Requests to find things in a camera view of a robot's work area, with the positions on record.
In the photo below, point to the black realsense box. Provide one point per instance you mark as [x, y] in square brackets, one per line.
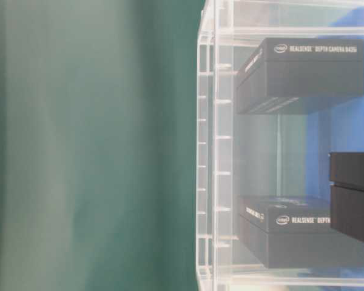
[297, 76]
[284, 232]
[346, 172]

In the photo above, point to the clear plastic storage bin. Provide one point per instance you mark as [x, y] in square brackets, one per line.
[254, 155]

